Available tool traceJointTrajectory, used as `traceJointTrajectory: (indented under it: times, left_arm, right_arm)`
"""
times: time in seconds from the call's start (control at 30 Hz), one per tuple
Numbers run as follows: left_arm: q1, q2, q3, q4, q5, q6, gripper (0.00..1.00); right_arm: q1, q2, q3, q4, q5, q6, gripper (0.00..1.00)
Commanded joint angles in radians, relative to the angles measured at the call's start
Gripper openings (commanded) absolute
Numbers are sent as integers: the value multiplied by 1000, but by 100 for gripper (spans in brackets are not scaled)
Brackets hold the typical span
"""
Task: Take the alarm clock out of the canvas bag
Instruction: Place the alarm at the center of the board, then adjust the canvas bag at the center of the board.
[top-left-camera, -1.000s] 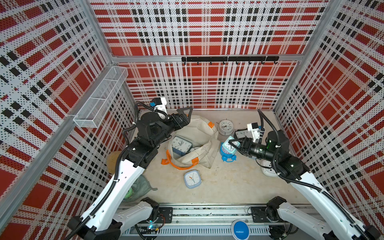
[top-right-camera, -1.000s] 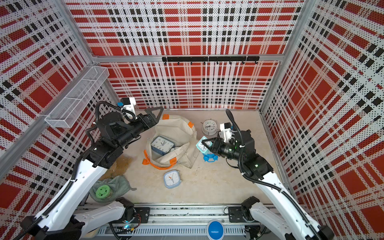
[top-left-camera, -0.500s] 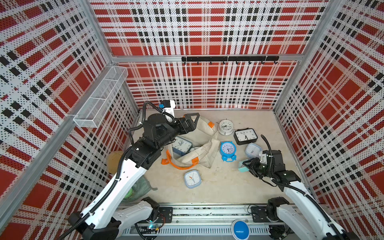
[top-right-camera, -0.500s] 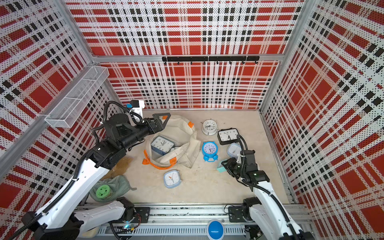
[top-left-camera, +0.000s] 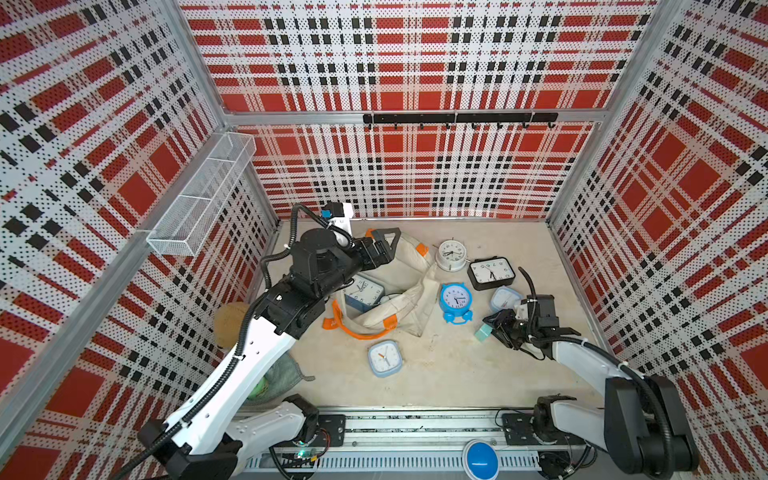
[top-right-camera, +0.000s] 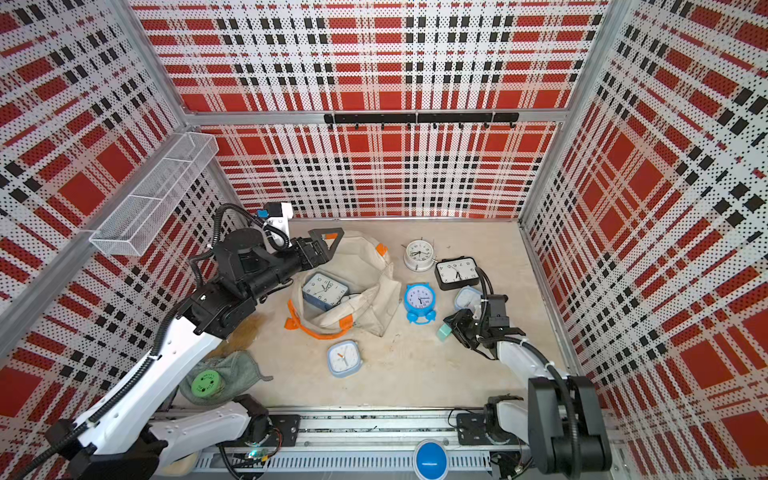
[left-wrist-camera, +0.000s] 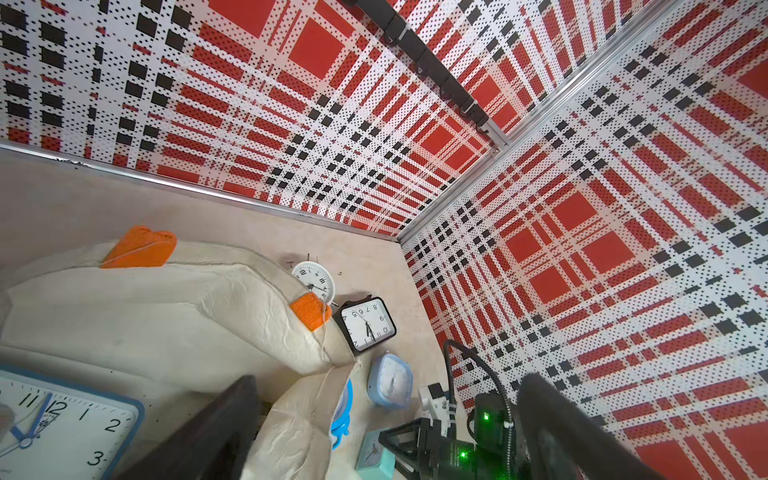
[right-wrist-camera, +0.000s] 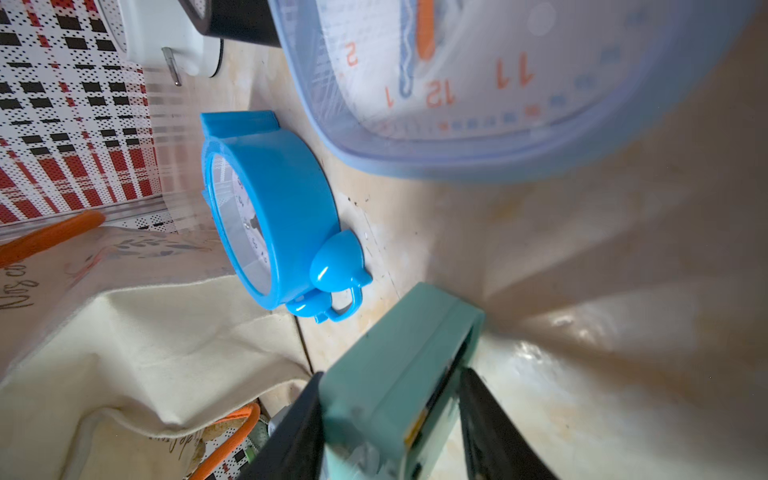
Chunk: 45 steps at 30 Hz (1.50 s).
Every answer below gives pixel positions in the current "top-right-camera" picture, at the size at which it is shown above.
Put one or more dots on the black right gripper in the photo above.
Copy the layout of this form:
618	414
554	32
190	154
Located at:
459	321

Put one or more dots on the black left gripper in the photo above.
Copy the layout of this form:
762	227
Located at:
322	255

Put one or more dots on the teal small clock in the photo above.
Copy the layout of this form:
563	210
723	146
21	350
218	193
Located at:
444	332

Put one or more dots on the black rectangular alarm clock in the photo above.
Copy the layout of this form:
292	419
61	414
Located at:
456	273

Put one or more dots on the beige canvas bag orange handles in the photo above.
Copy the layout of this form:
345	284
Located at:
366	267

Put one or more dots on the blue round twin-bell alarm clock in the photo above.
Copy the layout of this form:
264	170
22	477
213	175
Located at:
420	304

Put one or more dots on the black and white round clock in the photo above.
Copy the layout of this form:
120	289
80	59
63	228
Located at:
419	255

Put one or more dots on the light blue square alarm clock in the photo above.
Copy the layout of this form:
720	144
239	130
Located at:
344	359

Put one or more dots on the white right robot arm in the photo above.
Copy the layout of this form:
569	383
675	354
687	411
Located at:
559	419

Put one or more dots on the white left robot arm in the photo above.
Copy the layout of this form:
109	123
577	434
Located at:
114	438

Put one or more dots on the dark blue square alarm clock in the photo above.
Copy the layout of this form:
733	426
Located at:
324	292

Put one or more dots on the brown teddy bear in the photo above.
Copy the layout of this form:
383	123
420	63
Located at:
240	339

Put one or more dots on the blue round button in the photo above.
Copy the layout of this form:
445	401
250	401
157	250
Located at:
430	460

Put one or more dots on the beige sponge block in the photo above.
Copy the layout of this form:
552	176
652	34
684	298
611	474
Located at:
180	467

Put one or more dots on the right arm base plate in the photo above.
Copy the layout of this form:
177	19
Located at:
472	430

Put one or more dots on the white wire mesh basket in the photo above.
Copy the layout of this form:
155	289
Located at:
135	223

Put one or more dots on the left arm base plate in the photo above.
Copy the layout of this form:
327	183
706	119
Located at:
272	431

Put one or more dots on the black hook rail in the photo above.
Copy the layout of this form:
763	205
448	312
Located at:
420	118

